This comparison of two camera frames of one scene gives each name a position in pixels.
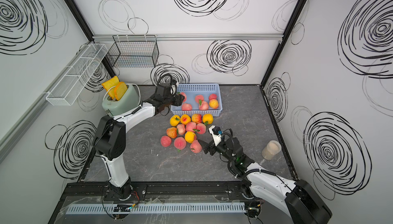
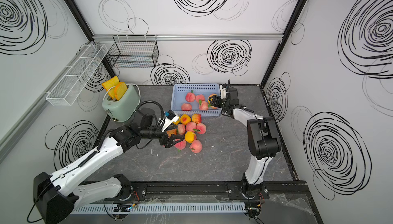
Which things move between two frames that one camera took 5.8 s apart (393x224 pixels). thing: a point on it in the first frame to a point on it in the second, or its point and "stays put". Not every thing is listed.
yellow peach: x=190 y=136 stays put
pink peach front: x=195 y=147 stays put
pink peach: x=199 y=97 stays put
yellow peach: x=208 y=117 to x=211 y=95
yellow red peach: x=185 y=119 stays put
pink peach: x=184 y=95 to x=190 y=96
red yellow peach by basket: x=196 y=118 stays put
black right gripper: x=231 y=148 to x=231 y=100
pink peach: x=180 y=143 stays put
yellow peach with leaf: x=175 y=120 stays put
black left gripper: x=178 y=100 to x=173 y=137
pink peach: x=186 y=107 stays put
